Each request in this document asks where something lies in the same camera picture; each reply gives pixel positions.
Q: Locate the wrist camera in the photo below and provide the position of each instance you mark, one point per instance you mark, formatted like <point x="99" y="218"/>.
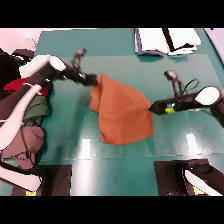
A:
<point x="171" y="75"/>
<point x="80" y="53"/>

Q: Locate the orange T-shirt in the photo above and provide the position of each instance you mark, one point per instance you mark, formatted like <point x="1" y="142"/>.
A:
<point x="123" y="113"/>

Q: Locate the green garment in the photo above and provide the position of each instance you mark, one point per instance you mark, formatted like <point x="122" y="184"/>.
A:
<point x="38" y="110"/>

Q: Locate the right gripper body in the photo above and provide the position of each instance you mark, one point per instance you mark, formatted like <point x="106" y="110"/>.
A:
<point x="163" y="107"/>

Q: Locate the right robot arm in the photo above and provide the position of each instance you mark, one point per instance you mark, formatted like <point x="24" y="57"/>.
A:
<point x="196" y="100"/>

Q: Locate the red garment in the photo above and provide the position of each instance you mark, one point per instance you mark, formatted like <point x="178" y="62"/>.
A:
<point x="15" y="85"/>

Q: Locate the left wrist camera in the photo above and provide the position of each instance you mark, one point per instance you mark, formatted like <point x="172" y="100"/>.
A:
<point x="80" y="53"/>

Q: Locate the white garment with purple edge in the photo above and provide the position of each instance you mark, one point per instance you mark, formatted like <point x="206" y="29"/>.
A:
<point x="150" y="40"/>

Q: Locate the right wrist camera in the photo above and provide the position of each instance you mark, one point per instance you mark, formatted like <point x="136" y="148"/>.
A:
<point x="171" y="75"/>

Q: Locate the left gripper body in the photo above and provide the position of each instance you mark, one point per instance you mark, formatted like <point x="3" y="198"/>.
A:
<point x="89" y="80"/>

